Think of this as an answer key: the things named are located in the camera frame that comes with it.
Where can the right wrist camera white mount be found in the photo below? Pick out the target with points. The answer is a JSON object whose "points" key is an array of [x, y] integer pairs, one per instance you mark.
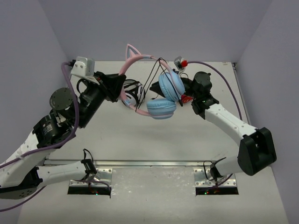
{"points": [[180, 63]]}

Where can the metal base plate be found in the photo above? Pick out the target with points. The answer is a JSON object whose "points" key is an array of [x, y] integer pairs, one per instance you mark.
{"points": [[101, 179], [203, 178]]}

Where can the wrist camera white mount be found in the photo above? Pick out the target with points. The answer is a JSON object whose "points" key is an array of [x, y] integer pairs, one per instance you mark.
{"points": [[180, 63], [84, 68]]}

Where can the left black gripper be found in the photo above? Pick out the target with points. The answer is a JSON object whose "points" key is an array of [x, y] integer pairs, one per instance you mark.
{"points": [[108, 87]]}

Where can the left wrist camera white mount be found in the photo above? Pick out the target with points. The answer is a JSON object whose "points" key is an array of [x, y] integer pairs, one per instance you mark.
{"points": [[84, 68]]}

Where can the pink blue cat-ear headphones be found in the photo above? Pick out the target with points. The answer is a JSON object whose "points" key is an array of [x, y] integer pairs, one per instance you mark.
{"points": [[169, 84]]}

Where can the aluminium front table rail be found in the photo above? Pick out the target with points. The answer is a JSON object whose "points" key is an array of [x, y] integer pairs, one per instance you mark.
{"points": [[145, 163]]}

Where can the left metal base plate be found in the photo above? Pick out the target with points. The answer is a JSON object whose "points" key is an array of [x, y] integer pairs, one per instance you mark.
{"points": [[101, 179]]}

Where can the white black headphones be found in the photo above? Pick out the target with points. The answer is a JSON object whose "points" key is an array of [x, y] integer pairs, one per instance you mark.
{"points": [[134, 91]]}

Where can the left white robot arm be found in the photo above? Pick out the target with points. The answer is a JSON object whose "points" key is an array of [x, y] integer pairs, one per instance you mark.
{"points": [[22, 174]]}

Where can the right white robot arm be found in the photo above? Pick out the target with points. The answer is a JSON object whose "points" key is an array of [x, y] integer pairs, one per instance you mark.
{"points": [[256, 146]]}

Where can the red black headphones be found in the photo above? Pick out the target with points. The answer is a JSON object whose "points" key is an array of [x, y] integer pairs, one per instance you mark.
{"points": [[185, 99]]}

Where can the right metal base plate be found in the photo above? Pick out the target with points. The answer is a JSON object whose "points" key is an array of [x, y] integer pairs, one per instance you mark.
{"points": [[203, 178]]}

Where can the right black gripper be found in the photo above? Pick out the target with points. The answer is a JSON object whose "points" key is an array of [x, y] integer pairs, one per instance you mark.
{"points": [[156, 88]]}

